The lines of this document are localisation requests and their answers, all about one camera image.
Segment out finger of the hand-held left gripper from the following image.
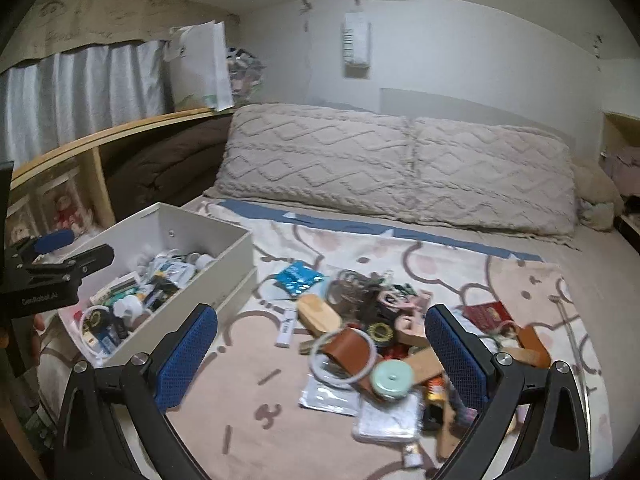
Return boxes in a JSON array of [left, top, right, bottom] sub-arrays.
[[6, 244, 116, 292], [6, 229, 77, 262]]

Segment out wooden brush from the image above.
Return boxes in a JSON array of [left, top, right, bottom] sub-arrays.
[[297, 293, 344, 337]]

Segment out black round tin gold print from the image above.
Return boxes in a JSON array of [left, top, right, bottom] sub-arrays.
[[366, 321, 397, 347]]

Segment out white storage box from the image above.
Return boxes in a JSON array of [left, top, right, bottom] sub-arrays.
[[56, 202, 256, 370]]

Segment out white box lid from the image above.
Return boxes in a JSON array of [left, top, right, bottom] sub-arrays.
[[212, 265, 259, 322]]

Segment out pink hair claw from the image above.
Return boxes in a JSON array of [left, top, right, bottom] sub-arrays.
[[376, 286, 432, 317]]

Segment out beige plush toy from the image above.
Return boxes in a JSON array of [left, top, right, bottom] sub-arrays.
[[571, 161, 627, 232]]

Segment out pile of pink clothes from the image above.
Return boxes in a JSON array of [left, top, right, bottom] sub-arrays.
[[602, 146, 640, 183]]

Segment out white plastic ring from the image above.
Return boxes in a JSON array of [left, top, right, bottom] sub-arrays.
[[308, 326, 378, 389]]

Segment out clear box of small things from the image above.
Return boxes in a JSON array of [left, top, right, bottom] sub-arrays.
[[226, 47, 267, 107]]

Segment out beige cartoon curtain valance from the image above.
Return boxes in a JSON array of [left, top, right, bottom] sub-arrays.
[[0, 0, 242, 75]]

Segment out small white orange tube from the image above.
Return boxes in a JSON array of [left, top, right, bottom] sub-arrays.
[[401, 439, 427, 469]]

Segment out white shopping bag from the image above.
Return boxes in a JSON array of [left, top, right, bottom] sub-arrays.
[[164, 21, 235, 112]]

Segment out yellow red small bottle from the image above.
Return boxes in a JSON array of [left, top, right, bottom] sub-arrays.
[[424, 376, 447, 404]]

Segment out beige bed sheet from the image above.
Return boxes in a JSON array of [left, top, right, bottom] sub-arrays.
[[184, 194, 640, 461]]

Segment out clear wrapped pack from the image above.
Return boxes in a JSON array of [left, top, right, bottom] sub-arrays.
[[351, 391, 427, 444]]

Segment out brown leather pouch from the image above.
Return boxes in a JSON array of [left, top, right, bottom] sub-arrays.
[[319, 328, 372, 377]]

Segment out built-in wall shelf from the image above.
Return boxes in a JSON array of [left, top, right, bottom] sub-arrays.
[[601, 111, 640, 233]]

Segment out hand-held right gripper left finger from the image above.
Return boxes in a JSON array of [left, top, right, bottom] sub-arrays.
[[53, 303, 219, 480]]

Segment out flat clear plastic packet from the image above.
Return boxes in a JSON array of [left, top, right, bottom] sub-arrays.
[[298, 374, 362, 417]]

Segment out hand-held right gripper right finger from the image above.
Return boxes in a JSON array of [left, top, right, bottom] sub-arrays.
[[425, 303, 592, 480]]

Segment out long wooden block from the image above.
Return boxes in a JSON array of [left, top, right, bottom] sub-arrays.
[[406, 346, 447, 387]]

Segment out blue foil packet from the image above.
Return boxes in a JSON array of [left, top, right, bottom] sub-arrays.
[[274, 261, 326, 299]]

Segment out mint green round case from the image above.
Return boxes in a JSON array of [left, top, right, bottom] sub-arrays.
[[371, 358, 417, 402]]

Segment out red booklet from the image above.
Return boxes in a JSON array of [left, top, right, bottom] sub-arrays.
[[461, 300, 517, 334]]

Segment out white curtain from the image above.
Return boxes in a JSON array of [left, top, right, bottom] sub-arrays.
[[0, 39, 170, 162]]

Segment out grey headboard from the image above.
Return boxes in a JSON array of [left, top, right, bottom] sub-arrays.
[[379, 87, 567, 137]]

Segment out wooden shelf unit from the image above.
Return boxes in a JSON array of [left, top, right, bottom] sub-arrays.
[[9, 106, 237, 233]]

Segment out brown comforter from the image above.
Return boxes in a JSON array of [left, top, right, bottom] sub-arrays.
[[104, 119, 235, 207]]

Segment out red plush doll clear case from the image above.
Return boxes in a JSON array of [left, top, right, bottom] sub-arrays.
[[36, 174, 102, 242]]

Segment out white usb stick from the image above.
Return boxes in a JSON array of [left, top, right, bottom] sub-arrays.
[[274, 309, 298, 349]]

